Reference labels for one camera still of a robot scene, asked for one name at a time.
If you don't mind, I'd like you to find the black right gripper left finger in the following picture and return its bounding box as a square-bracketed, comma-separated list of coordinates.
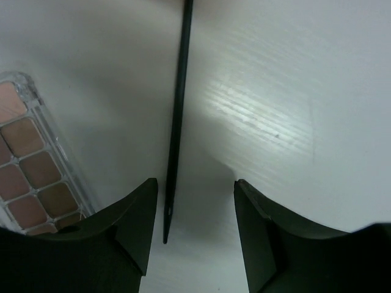
[1, 178, 158, 292]

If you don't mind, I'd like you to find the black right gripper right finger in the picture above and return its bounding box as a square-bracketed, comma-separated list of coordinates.
[234, 179, 390, 292]

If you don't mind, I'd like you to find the long clear eyeshadow palette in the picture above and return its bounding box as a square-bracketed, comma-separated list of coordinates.
[0, 71, 97, 236]

